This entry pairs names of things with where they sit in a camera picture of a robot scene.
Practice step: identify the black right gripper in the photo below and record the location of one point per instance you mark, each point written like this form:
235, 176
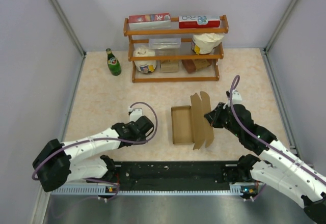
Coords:
213, 116

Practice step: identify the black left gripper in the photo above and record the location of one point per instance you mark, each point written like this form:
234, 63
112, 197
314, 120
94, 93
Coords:
143, 138

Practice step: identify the brown cardboard box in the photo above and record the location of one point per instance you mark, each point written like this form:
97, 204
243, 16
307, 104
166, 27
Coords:
189, 126

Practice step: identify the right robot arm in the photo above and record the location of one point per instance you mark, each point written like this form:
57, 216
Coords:
272, 163

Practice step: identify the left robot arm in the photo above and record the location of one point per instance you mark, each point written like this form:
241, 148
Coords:
62, 162

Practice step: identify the red white carton box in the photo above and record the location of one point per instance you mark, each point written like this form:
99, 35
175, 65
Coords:
198, 21

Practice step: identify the red foil wrap box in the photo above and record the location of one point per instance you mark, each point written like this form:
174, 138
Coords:
150, 21

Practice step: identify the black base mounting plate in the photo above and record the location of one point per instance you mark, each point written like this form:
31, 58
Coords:
177, 175

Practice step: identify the brown scouring pad pack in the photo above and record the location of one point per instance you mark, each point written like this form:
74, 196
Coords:
192, 66

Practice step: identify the green glass bottle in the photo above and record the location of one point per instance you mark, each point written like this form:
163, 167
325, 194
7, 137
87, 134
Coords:
113, 63

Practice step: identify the tan sponge block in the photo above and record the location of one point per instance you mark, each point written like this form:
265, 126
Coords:
169, 66

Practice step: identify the white bag upper shelf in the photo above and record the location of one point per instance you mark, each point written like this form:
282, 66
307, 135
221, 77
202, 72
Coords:
206, 43

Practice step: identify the orange wooden shelf rack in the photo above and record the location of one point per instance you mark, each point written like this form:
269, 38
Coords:
170, 55

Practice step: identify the clear plastic container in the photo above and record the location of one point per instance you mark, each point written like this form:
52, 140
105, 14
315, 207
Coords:
164, 43

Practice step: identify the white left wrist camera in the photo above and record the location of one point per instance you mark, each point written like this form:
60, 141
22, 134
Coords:
134, 114

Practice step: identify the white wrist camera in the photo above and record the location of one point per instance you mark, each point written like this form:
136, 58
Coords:
134, 114
236, 97

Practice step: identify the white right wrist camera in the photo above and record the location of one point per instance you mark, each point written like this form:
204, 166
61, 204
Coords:
236, 97

